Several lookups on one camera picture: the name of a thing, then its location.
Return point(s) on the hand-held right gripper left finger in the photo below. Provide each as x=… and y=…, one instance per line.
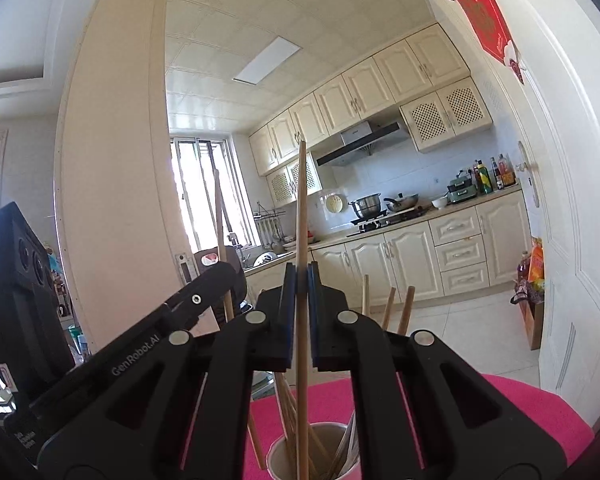
x=291, y=310

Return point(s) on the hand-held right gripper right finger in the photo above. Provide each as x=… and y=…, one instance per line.
x=312, y=310

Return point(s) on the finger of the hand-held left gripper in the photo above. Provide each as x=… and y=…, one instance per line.
x=195, y=300
x=239, y=285

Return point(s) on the long brown chopstick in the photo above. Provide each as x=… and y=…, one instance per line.
x=302, y=210
x=221, y=220

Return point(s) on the set of wooden chopsticks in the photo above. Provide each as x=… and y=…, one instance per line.
x=405, y=310

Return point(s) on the pink cup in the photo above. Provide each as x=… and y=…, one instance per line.
x=278, y=452

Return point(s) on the metal door lock plate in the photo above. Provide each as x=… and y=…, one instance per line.
x=183, y=269

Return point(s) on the metal dish rack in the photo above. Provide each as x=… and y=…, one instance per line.
x=270, y=230

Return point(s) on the round hanging plate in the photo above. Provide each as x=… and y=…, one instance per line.
x=334, y=204

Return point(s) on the cream lower kitchen cabinets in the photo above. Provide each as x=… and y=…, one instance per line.
x=410, y=255

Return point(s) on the cream lattice door cabinet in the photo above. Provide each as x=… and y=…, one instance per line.
x=287, y=182
x=445, y=115

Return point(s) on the black gas stove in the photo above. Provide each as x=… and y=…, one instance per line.
x=387, y=222

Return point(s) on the steel cooking pot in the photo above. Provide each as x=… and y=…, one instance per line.
x=366, y=206

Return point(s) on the dark wok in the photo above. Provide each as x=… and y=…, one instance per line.
x=402, y=202

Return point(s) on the white bowl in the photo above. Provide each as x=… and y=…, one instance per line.
x=440, y=202

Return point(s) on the black range hood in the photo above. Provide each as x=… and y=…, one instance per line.
x=365, y=145

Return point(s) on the green kitchen appliance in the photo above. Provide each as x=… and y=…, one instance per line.
x=462, y=190

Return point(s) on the dark slim bottle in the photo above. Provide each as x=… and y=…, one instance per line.
x=477, y=177

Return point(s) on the cooking oil bottle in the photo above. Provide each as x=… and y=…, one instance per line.
x=522, y=270

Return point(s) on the pink round table mat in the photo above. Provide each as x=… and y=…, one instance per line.
x=505, y=410

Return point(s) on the yellow green bottle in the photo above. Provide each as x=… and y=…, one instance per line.
x=486, y=180

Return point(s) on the brown paper bag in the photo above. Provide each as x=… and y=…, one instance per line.
x=532, y=317

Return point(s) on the cream upper cabinet row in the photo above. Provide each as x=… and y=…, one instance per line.
x=360, y=95

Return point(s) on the dark sauce bottle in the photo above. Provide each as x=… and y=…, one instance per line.
x=495, y=175

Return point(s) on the ceiling light panel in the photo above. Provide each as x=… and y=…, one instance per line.
x=266, y=59

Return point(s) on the orange bag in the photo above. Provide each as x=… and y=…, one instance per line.
x=536, y=260

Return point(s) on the red label bottle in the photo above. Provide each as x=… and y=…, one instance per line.
x=507, y=172

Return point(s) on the white door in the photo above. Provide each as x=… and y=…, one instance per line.
x=570, y=185

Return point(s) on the red paper door decoration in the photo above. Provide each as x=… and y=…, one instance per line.
x=485, y=15

